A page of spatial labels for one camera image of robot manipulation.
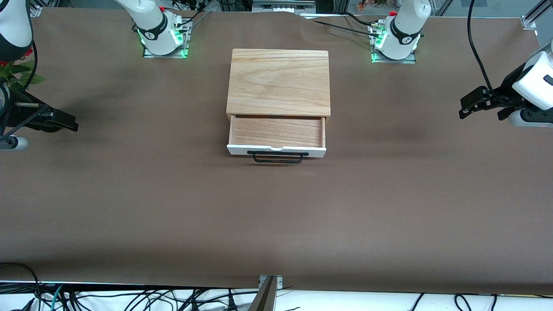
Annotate light wooden drawer cabinet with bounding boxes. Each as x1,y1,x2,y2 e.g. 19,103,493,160
226,49,331,124

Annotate aluminium corner profile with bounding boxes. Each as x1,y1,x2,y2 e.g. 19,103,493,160
521,0,553,30
17,0,44,18

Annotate grey power strip box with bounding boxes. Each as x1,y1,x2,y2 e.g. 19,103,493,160
252,0,318,13

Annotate black metal drawer handle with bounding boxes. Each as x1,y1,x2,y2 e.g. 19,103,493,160
247,150,310,164

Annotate teal floor cable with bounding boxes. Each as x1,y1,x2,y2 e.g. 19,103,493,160
50,284,64,311

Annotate red rose green leaves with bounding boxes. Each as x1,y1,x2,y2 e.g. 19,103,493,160
0,48,46,92

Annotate long black table cable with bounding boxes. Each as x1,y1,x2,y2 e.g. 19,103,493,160
309,18,381,37

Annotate brown table cover sheet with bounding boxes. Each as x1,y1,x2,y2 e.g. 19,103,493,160
0,6,553,295

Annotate wooden drawer white front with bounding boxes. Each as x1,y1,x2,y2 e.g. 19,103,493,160
227,114,327,157

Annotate aluminium camera post with bracket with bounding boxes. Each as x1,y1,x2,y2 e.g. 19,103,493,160
247,274,283,311

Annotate short black table cable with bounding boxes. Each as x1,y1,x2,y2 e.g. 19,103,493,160
343,12,381,26

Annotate black looped floor cable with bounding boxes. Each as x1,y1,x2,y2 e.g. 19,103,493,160
0,262,42,311

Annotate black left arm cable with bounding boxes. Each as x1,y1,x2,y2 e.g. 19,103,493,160
467,0,497,104

